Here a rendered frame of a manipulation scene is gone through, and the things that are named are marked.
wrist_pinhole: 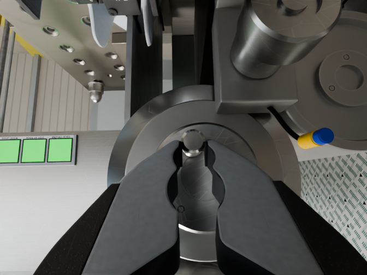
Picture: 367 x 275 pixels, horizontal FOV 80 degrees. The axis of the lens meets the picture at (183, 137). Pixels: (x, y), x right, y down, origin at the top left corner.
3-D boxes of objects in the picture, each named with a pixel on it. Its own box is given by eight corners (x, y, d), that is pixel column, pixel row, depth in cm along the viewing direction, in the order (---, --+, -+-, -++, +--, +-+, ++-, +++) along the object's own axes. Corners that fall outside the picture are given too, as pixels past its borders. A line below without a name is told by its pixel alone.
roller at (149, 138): (280, 100, 17) (290, 265, 15) (224, 146, 42) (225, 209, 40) (129, 98, 17) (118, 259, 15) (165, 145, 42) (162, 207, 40)
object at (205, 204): (175, 254, 14) (132, 147, 15) (177, 244, 16) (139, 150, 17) (281, 206, 14) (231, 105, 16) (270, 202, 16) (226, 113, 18)
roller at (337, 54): (413, 6, 18) (445, 150, 16) (283, 105, 43) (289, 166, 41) (267, 11, 19) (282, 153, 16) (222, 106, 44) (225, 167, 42)
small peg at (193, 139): (207, 151, 12) (182, 154, 12) (203, 156, 15) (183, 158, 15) (204, 127, 12) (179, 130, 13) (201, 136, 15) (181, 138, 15)
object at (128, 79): (134, -66, 21) (130, 119, 18) (162, 60, 45) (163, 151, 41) (129, -66, 21) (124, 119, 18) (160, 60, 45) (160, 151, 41)
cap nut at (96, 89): (101, 81, 51) (100, 100, 50) (106, 87, 54) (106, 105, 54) (85, 81, 51) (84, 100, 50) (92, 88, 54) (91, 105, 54)
